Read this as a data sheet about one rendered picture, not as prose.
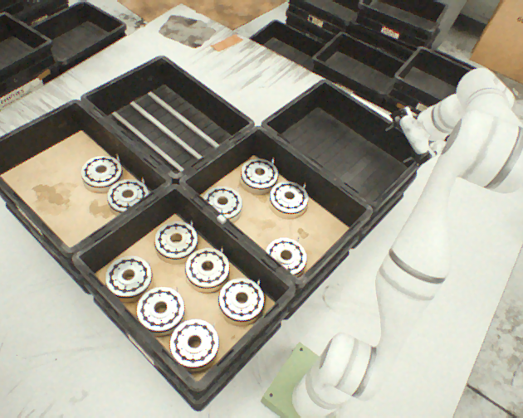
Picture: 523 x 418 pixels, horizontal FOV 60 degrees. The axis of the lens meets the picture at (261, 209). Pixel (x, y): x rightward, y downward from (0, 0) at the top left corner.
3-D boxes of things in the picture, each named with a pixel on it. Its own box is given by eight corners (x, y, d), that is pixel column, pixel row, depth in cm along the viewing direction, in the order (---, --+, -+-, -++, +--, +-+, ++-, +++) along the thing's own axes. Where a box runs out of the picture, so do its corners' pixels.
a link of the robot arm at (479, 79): (481, 58, 88) (483, 74, 77) (512, 89, 88) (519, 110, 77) (451, 84, 92) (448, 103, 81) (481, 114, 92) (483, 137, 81)
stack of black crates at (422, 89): (455, 151, 239) (501, 83, 203) (433, 185, 224) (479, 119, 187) (388, 115, 250) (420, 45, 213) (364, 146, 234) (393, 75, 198)
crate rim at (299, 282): (373, 215, 114) (375, 209, 112) (297, 292, 100) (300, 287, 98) (256, 129, 127) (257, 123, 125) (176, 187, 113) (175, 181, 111)
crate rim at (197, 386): (297, 292, 100) (299, 287, 98) (197, 396, 85) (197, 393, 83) (176, 187, 113) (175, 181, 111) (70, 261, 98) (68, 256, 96)
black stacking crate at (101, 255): (290, 308, 107) (298, 289, 98) (197, 405, 93) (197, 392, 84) (178, 210, 120) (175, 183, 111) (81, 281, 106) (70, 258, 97)
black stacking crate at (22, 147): (177, 209, 120) (174, 182, 111) (80, 279, 106) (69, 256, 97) (86, 128, 133) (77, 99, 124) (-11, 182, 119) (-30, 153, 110)
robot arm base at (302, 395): (336, 389, 105) (359, 369, 91) (324, 429, 99) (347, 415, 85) (300, 371, 106) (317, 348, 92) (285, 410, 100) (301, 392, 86)
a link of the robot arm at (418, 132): (397, 121, 101) (413, 110, 96) (433, 101, 105) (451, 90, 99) (417, 156, 101) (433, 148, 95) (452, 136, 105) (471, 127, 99)
